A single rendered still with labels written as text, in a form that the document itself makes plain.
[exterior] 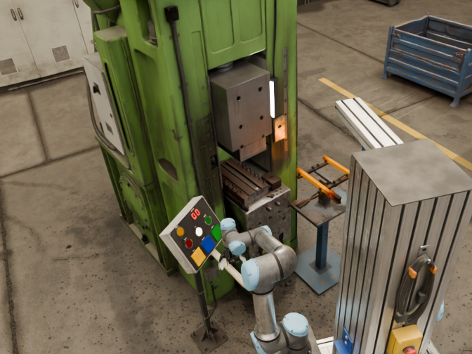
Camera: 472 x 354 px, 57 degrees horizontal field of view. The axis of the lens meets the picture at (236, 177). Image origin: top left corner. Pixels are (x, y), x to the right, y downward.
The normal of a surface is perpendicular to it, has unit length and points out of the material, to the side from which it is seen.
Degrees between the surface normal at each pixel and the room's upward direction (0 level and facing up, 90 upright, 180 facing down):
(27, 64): 90
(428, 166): 0
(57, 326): 0
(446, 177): 0
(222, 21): 90
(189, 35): 90
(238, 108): 90
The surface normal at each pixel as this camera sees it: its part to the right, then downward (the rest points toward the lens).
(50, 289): -0.08, -0.79
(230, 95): 0.59, 0.45
